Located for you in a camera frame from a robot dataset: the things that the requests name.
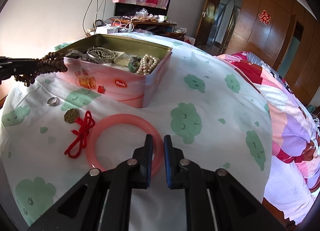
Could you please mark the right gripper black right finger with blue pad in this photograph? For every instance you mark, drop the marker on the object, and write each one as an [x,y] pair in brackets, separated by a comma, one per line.
[214,200]

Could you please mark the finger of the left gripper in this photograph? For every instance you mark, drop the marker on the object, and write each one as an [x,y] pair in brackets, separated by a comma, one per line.
[23,71]
[21,62]

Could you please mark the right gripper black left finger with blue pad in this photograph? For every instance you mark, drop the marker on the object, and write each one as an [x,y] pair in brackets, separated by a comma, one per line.
[101,200]

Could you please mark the brown wooden bead mala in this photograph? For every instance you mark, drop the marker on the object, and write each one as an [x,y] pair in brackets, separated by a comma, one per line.
[53,62]

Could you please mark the red cord coin charm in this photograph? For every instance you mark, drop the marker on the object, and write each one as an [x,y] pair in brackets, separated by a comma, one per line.
[85,125]

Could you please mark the pink bangle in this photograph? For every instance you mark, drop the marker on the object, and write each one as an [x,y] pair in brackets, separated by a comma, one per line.
[130,119]

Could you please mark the green jade bangle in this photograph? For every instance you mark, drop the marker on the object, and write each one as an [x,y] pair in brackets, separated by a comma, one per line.
[134,64]

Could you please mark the white sheet green clouds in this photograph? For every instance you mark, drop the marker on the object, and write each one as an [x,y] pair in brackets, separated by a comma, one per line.
[211,113]

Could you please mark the pink red patchwork quilt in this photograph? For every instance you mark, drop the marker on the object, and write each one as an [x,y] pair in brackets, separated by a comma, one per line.
[295,135]

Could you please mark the white box on cabinet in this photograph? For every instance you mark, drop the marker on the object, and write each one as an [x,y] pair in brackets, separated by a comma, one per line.
[106,30]

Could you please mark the pink tin box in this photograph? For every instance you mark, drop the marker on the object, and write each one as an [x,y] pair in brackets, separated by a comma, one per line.
[113,81]

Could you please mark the black television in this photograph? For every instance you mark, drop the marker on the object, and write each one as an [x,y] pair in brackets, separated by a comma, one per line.
[124,9]

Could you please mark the wooden tv cabinet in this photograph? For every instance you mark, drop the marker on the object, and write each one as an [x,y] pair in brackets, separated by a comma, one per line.
[156,25]

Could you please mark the wooden door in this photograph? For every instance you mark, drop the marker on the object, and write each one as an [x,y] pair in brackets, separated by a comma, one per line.
[206,22]

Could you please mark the wooden wardrobe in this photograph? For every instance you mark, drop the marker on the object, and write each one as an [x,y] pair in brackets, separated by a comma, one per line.
[270,42]

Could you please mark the red double happiness sticker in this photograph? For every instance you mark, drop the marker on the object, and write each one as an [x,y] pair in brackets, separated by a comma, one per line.
[264,17]

